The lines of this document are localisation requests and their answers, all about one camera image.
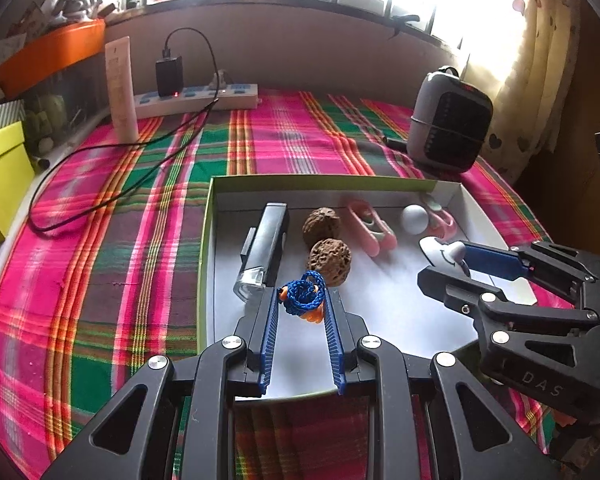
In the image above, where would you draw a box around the yellow cardboard box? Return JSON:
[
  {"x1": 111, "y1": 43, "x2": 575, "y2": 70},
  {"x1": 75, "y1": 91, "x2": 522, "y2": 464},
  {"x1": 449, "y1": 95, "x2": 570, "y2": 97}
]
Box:
[{"x1": 0, "y1": 121, "x2": 36, "y2": 253}]

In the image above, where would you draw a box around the white power strip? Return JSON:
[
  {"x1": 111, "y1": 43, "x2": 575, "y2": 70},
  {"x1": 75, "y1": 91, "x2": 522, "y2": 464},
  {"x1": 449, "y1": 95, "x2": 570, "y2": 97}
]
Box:
[{"x1": 132, "y1": 83, "x2": 258, "y2": 118}]

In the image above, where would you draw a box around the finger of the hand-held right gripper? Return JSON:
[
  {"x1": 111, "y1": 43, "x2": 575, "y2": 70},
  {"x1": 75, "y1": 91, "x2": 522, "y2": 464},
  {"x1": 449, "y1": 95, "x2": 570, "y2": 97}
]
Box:
[
  {"x1": 417, "y1": 266, "x2": 600, "y2": 413},
  {"x1": 461, "y1": 240, "x2": 600, "y2": 311}
]

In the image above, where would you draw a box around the heart print curtain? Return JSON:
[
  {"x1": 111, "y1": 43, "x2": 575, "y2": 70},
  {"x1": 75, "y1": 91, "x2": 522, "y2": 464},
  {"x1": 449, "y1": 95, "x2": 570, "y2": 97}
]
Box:
[{"x1": 460, "y1": 0, "x2": 588, "y2": 186}]

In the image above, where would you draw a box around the white cardboard box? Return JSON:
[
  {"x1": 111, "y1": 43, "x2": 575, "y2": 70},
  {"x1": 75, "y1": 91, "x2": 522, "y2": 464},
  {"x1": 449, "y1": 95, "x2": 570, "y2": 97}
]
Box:
[{"x1": 196, "y1": 175, "x2": 548, "y2": 403}]

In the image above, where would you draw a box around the pink hair clip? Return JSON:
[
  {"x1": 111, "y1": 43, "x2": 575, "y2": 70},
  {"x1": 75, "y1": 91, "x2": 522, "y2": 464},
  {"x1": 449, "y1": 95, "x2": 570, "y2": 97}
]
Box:
[
  {"x1": 420, "y1": 194, "x2": 456, "y2": 238},
  {"x1": 342, "y1": 199, "x2": 398, "y2": 256}
]

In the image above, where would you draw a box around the grey bike light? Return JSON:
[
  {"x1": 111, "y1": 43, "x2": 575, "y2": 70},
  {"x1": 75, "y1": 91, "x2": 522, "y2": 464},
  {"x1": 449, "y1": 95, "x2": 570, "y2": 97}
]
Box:
[{"x1": 232, "y1": 202, "x2": 290, "y2": 303}]

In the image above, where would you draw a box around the white ball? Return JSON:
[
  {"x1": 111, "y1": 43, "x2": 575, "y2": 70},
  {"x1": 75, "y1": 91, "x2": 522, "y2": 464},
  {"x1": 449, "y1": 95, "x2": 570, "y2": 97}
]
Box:
[{"x1": 400, "y1": 205, "x2": 429, "y2": 235}]

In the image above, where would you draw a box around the blue braided cord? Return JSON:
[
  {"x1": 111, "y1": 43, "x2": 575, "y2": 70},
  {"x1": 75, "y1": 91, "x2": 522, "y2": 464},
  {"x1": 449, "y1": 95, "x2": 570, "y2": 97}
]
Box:
[{"x1": 278, "y1": 271, "x2": 328, "y2": 322}]

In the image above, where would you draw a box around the grey desk heater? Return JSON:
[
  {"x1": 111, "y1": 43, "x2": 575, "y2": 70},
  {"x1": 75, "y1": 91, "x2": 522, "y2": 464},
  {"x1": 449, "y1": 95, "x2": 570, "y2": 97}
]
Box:
[{"x1": 406, "y1": 66, "x2": 494, "y2": 173}]

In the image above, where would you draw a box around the striped box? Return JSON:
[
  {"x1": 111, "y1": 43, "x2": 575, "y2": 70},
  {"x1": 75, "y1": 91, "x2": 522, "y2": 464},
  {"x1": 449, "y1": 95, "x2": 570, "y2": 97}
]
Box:
[{"x1": 0, "y1": 99, "x2": 27, "y2": 140}]

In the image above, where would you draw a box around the plaid tablecloth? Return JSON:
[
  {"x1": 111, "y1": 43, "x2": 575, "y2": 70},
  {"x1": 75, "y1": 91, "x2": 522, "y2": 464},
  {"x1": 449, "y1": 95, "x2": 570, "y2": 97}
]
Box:
[{"x1": 0, "y1": 87, "x2": 581, "y2": 480}]

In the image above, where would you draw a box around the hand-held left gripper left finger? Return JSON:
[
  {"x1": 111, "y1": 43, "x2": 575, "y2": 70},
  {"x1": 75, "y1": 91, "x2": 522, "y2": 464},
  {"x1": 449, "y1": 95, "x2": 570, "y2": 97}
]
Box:
[{"x1": 40, "y1": 290, "x2": 281, "y2": 480}]

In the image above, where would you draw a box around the white printed round hook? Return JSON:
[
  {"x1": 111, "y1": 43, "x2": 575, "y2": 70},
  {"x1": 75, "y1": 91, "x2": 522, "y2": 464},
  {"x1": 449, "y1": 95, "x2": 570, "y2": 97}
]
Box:
[{"x1": 419, "y1": 236, "x2": 471, "y2": 277}]

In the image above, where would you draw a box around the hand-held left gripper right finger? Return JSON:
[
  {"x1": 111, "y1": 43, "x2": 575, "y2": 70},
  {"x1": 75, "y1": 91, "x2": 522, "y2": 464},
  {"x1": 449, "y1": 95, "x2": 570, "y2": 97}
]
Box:
[{"x1": 321, "y1": 291, "x2": 543, "y2": 480}]

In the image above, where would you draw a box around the white cream tube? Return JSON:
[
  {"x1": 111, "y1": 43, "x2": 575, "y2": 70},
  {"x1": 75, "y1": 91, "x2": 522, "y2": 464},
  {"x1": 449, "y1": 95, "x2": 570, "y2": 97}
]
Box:
[{"x1": 105, "y1": 36, "x2": 140, "y2": 143}]

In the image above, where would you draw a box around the brown walnut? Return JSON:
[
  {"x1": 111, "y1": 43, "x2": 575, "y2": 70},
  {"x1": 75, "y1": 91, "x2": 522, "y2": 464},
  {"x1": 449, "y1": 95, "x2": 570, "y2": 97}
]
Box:
[
  {"x1": 307, "y1": 238, "x2": 353, "y2": 288},
  {"x1": 302, "y1": 206, "x2": 342, "y2": 247}
]

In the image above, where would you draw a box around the clear plastic container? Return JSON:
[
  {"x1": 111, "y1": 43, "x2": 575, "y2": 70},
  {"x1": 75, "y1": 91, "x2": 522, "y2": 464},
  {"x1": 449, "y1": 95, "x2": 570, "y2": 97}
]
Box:
[{"x1": 22, "y1": 55, "x2": 108, "y2": 156}]

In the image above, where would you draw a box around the black charger with cable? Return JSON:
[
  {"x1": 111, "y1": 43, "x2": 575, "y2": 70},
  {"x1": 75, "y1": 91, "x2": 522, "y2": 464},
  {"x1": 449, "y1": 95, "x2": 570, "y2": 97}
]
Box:
[{"x1": 29, "y1": 27, "x2": 220, "y2": 235}]

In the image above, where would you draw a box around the orange tray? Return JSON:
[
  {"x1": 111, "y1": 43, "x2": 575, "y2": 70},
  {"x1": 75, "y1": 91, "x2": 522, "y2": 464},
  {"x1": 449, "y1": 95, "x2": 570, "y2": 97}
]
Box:
[{"x1": 0, "y1": 19, "x2": 107, "y2": 98}]

